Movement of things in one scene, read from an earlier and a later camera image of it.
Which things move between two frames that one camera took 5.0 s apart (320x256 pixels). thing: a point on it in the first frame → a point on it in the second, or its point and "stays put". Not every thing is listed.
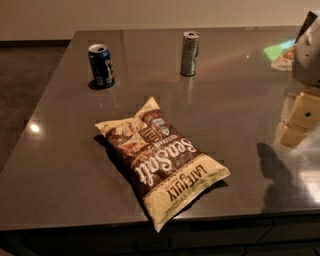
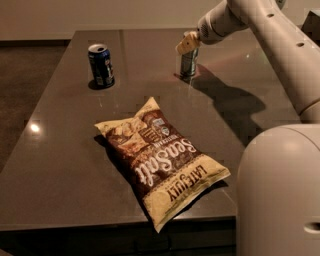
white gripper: [308, 58] → [207, 32]
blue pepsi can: [101, 64] stays put
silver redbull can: [189, 53] stays put
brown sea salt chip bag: [166, 171] stays put
